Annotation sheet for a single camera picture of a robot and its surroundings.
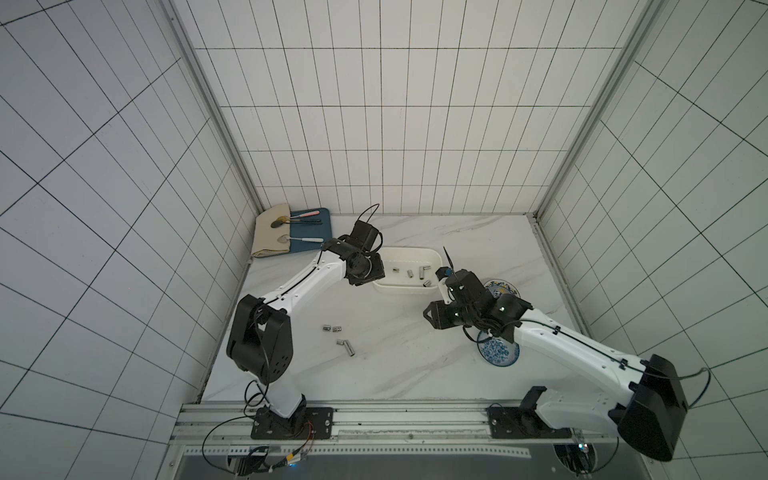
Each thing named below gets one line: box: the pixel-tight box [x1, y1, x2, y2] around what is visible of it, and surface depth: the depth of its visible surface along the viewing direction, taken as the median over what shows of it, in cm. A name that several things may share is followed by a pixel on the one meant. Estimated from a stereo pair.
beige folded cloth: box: [251, 203, 291, 258], surface depth 116 cm
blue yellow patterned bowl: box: [483, 279, 521, 299], surface depth 97 cm
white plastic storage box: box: [372, 245, 443, 296], surface depth 103 cm
